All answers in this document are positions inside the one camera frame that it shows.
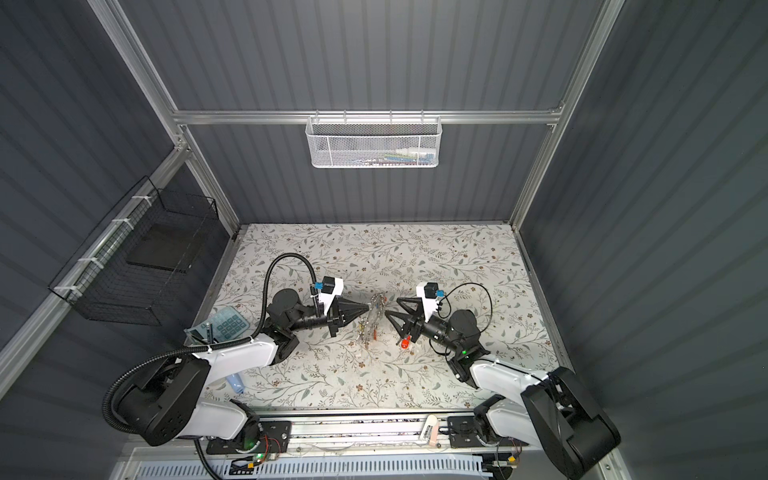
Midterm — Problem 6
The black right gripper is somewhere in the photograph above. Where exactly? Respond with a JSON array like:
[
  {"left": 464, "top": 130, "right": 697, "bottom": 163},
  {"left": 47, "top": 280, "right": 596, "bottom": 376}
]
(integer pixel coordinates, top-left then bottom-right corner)
[{"left": 387, "top": 298, "right": 463, "bottom": 357}]

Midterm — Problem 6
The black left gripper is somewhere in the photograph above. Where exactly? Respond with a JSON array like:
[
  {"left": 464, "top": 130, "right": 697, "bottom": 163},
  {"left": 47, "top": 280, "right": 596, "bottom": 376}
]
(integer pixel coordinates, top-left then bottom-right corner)
[{"left": 287, "top": 298, "right": 368, "bottom": 339}]

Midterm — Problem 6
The large keyring with keys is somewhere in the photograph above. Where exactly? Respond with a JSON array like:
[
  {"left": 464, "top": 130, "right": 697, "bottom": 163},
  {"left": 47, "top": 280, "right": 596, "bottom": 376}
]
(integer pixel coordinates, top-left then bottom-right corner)
[{"left": 358, "top": 292, "right": 387, "bottom": 349}]

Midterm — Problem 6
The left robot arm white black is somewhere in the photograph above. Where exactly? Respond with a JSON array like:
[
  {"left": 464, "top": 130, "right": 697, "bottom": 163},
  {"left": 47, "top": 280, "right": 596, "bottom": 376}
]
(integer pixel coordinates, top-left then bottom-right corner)
[{"left": 101, "top": 289, "right": 369, "bottom": 446}]

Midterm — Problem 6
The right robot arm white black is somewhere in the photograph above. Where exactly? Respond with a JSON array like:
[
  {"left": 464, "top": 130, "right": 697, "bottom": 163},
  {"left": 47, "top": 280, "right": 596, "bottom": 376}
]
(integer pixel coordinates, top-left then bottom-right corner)
[{"left": 384, "top": 297, "right": 621, "bottom": 479}]

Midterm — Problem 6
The blue small bottle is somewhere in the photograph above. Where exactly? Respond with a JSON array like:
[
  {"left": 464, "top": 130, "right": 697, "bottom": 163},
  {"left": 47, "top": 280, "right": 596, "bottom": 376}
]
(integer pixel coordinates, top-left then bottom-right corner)
[{"left": 226, "top": 373, "right": 245, "bottom": 395}]

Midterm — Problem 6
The cup with pens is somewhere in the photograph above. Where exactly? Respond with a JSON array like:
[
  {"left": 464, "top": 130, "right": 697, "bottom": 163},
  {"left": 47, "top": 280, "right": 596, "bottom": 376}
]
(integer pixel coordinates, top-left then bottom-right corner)
[{"left": 184, "top": 322, "right": 216, "bottom": 345}]

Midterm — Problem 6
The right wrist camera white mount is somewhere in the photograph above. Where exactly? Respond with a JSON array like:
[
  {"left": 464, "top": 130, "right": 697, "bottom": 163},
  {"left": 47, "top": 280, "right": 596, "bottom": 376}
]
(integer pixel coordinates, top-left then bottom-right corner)
[{"left": 416, "top": 281, "right": 445, "bottom": 322}]

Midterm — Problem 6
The black corrugated cable left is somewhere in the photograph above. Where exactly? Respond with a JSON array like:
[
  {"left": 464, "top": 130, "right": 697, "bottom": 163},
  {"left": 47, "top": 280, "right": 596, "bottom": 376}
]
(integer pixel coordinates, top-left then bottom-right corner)
[{"left": 101, "top": 252, "right": 319, "bottom": 434}]

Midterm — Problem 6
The thin black cable right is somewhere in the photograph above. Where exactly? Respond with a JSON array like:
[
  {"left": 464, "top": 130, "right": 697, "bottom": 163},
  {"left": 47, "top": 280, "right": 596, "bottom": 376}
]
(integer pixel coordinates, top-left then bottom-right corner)
[{"left": 437, "top": 281, "right": 494, "bottom": 337}]

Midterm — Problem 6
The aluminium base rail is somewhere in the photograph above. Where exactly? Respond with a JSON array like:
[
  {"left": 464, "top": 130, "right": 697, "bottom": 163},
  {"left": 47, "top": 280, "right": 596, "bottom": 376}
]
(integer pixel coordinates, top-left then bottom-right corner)
[{"left": 119, "top": 402, "right": 544, "bottom": 462}]

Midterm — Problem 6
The white wire basket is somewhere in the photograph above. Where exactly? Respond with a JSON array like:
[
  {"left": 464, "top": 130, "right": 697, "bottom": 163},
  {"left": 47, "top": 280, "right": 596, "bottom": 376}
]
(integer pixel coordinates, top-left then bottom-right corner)
[{"left": 305, "top": 117, "right": 443, "bottom": 169}]

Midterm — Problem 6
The black wire basket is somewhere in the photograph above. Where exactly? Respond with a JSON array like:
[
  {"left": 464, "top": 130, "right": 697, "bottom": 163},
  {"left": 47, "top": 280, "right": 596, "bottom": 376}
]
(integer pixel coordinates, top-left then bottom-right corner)
[{"left": 49, "top": 181, "right": 220, "bottom": 326}]

